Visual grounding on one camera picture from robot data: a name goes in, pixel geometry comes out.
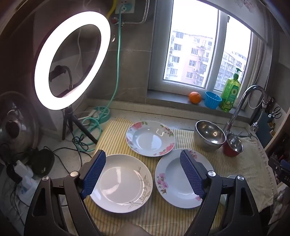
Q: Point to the red valve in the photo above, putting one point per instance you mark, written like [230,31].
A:
[114,20]

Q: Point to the yellow pipe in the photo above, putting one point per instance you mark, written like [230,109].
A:
[112,8]

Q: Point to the white charger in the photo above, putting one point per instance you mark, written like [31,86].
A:
[20,168]

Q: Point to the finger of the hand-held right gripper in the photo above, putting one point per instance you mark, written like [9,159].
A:
[285,175]
[274,162]

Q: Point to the plate small pink flowers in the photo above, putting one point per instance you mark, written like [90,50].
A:
[174,179]

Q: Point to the chrome faucet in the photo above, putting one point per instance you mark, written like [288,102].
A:
[241,99]

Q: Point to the white plate grey leaf print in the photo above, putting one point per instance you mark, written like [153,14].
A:
[120,179]

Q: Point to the yellow striped towel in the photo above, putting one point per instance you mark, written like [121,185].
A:
[244,172]

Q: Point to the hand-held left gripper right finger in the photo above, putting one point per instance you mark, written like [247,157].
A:
[192,174]

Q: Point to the white plug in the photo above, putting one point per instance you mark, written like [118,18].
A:
[87,114]

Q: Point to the black phone clamp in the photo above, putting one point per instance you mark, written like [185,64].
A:
[57,71]

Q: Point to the white wall socket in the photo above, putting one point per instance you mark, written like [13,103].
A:
[130,5]

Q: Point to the plate large pink flowers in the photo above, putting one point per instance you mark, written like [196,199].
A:
[147,140]

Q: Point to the clear plastic bag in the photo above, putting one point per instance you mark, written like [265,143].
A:
[27,188]

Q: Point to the green dish soap bottle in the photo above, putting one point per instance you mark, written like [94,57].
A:
[231,90]

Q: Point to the small red bowl steel inside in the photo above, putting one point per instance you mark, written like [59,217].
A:
[233,146]

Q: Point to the large steel bowl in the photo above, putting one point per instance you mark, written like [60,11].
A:
[208,136]

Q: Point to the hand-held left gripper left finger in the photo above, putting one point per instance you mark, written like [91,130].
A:
[95,172]

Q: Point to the metal flexible pipe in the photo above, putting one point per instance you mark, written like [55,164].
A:
[145,15]

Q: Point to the scissors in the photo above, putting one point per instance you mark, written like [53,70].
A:
[276,112]

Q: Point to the dark teal utensil holder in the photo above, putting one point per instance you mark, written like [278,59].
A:
[265,131]

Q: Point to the orange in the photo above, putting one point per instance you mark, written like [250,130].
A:
[195,98]

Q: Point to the small white bowl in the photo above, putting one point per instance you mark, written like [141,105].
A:
[232,177]

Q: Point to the grey window sill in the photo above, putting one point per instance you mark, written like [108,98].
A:
[167,96]

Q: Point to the round teal power strip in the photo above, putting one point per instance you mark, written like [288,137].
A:
[105,114]

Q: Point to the blue ribbed cup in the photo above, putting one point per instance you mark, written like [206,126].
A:
[212,101]

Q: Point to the window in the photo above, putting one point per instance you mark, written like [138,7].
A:
[192,45]

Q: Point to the black oval device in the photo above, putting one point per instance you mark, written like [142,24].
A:
[43,162]

